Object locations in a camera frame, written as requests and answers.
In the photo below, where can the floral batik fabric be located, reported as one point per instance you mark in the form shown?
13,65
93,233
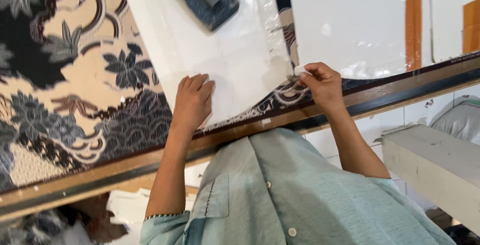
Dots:
75,87

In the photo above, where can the large white paper sheet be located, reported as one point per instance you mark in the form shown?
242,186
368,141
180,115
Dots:
195,46

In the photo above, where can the white glossy sheet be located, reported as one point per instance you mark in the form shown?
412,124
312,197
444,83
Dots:
348,20

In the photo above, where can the wooden table frame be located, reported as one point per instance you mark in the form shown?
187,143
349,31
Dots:
262,125

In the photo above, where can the light green button shirt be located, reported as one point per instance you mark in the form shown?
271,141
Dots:
292,196

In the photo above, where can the clear plastic film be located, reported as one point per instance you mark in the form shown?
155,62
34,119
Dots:
268,23

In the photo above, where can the person's left hand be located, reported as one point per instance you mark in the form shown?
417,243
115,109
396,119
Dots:
193,102

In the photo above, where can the grey cloth bundle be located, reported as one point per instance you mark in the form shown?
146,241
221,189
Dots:
459,121

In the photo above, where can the white concrete bench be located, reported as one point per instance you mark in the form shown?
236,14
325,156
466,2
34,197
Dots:
435,162

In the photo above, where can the heap of fabric scraps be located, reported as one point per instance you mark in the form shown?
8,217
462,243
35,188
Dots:
56,224

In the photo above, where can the person's right hand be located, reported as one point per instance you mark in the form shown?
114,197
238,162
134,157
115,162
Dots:
325,86

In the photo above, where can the brown wooden strip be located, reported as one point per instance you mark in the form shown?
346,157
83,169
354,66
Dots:
413,23

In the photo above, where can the small white paper tab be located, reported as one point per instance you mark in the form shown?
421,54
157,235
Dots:
300,70

